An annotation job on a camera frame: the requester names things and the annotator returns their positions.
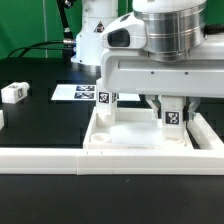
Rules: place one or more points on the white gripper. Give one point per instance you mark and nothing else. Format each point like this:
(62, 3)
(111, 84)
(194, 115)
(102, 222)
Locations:
(164, 54)

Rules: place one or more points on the white square table top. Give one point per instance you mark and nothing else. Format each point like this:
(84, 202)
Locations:
(134, 128)

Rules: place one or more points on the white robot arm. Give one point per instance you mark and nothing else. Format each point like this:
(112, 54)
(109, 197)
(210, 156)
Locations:
(97, 16)

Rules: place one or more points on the white U-shaped obstacle fence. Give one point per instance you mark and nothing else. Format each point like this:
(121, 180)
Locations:
(206, 158)

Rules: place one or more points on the white sheet with fiducial tags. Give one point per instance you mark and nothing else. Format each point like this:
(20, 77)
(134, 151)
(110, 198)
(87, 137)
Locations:
(78, 92)

